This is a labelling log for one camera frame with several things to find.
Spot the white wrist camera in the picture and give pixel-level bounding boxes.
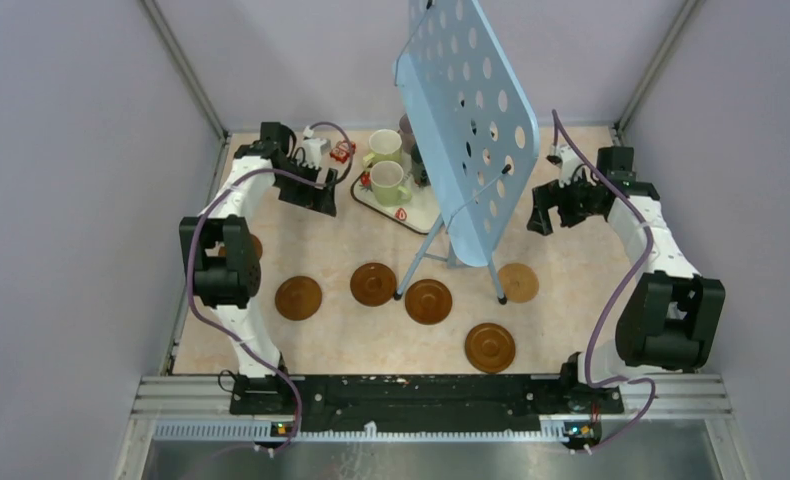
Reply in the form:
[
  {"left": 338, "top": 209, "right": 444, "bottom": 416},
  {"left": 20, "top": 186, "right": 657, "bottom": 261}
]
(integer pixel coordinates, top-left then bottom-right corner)
[
  {"left": 547, "top": 145, "right": 585, "bottom": 187},
  {"left": 301, "top": 126, "right": 331, "bottom": 169}
]

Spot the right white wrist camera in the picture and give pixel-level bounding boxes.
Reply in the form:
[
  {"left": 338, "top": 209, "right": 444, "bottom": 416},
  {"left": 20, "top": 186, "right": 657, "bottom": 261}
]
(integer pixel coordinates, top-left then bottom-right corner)
[{"left": 547, "top": 145, "right": 585, "bottom": 187}]

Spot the red snack packet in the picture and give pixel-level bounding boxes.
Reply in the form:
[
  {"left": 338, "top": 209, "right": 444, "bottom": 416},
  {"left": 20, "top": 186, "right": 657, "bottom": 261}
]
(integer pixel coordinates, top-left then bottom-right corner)
[{"left": 329, "top": 140, "right": 356, "bottom": 164}]

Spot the light blue music stand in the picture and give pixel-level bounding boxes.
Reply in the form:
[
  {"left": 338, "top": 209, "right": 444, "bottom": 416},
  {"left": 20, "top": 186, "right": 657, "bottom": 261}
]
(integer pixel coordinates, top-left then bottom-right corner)
[{"left": 392, "top": 1, "right": 540, "bottom": 304}]

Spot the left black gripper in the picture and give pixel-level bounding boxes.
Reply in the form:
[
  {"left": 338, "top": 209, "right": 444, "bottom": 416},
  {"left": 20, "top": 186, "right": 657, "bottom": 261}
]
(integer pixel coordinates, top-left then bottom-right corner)
[{"left": 274, "top": 157, "right": 337, "bottom": 216}]

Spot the dark green mug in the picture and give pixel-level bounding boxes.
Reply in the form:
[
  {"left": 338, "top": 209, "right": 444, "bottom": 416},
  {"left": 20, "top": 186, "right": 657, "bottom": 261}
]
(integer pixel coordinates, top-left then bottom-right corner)
[{"left": 410, "top": 144, "right": 430, "bottom": 188}]

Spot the white strawberry tray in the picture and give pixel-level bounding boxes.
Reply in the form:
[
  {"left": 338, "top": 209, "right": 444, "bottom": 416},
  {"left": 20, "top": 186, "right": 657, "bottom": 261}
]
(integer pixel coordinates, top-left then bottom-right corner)
[{"left": 351, "top": 174, "right": 440, "bottom": 235}]

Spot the purple mug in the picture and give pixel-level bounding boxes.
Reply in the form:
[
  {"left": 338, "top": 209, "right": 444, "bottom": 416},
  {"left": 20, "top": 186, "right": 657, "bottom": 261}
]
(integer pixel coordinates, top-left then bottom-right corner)
[{"left": 398, "top": 114, "right": 416, "bottom": 155}]

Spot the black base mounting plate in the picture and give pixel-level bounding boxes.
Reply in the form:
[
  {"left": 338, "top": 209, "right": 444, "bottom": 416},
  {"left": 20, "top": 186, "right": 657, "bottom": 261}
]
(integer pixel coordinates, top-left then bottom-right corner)
[{"left": 229, "top": 374, "right": 624, "bottom": 433}]

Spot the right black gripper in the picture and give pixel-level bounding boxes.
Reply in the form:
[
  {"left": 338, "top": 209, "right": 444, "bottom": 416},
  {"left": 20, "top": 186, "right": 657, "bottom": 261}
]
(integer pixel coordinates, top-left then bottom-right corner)
[{"left": 526, "top": 169, "right": 600, "bottom": 236}]

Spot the green mug back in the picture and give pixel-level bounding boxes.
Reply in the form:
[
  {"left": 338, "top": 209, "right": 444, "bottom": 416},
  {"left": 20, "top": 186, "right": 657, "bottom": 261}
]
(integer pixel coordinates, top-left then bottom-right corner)
[{"left": 362, "top": 129, "right": 403, "bottom": 168}]

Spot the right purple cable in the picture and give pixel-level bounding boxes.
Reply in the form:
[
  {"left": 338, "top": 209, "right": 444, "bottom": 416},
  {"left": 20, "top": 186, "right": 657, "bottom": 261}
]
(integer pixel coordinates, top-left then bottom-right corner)
[{"left": 551, "top": 109, "right": 658, "bottom": 455}]

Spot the green mug front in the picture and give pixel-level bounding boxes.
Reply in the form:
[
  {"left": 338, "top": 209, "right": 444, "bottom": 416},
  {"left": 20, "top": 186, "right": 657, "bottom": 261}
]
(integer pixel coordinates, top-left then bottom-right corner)
[{"left": 369, "top": 160, "right": 412, "bottom": 207}]

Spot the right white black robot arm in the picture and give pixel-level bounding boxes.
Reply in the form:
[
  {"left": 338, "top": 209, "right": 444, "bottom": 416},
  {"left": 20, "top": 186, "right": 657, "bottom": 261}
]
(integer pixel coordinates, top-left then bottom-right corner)
[{"left": 527, "top": 145, "right": 726, "bottom": 412}]

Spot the brown coaster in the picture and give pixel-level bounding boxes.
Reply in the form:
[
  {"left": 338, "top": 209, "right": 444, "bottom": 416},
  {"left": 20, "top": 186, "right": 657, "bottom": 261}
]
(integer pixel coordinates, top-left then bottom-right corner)
[
  {"left": 349, "top": 262, "right": 397, "bottom": 307},
  {"left": 464, "top": 323, "right": 516, "bottom": 374},
  {"left": 404, "top": 279, "right": 453, "bottom": 325},
  {"left": 217, "top": 234, "right": 263, "bottom": 260},
  {"left": 275, "top": 276, "right": 323, "bottom": 321}
]

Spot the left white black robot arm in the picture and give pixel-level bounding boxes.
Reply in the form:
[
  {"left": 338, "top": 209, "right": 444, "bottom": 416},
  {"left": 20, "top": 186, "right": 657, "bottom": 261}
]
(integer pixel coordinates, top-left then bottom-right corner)
[{"left": 179, "top": 122, "right": 341, "bottom": 414}]

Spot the light tan coaster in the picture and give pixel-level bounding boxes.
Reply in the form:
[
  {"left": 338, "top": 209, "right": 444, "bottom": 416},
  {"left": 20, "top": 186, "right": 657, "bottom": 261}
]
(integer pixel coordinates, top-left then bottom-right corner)
[{"left": 498, "top": 263, "right": 540, "bottom": 303}]

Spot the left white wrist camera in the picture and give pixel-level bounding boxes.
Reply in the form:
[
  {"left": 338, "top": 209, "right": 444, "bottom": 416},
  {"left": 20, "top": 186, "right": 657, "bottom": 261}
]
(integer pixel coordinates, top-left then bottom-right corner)
[{"left": 301, "top": 126, "right": 331, "bottom": 169}]

